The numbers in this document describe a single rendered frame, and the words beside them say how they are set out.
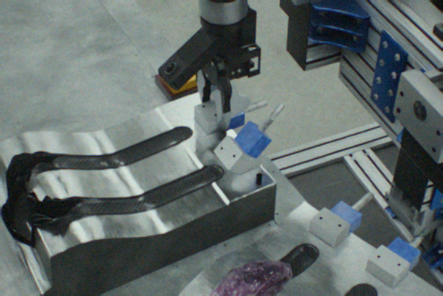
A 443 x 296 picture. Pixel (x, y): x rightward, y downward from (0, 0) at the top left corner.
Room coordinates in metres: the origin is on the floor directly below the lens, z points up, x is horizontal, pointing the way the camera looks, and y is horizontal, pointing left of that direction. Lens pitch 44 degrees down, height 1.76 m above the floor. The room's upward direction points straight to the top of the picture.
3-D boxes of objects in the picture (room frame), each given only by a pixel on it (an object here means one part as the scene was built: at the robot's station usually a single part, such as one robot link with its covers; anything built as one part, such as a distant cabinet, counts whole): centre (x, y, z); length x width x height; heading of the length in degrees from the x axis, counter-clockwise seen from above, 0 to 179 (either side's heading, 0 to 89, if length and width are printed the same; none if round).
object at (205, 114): (0.99, -0.03, 0.89); 0.13 x 0.05 x 0.05; 118
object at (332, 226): (0.78, -0.20, 0.86); 0.13 x 0.05 x 0.05; 136
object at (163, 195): (0.82, 0.17, 0.92); 0.35 x 0.16 x 0.09; 119
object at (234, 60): (0.99, -0.02, 1.04); 0.09 x 0.08 x 0.12; 119
